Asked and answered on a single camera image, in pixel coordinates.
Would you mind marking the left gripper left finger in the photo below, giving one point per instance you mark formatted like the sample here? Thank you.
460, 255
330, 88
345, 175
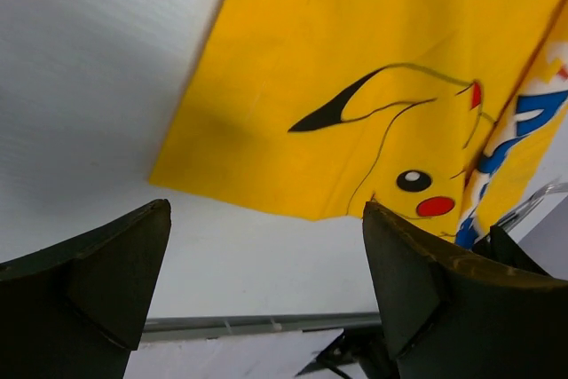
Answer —
77, 309

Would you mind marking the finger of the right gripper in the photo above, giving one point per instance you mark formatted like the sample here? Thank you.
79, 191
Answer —
500, 247

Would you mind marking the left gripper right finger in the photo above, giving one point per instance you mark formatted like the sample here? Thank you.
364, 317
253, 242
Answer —
448, 312

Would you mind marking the yellow pikachu cloth napkin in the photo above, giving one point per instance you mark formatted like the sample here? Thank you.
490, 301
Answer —
440, 110

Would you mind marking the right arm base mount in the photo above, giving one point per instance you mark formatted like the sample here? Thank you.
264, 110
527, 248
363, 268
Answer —
364, 347

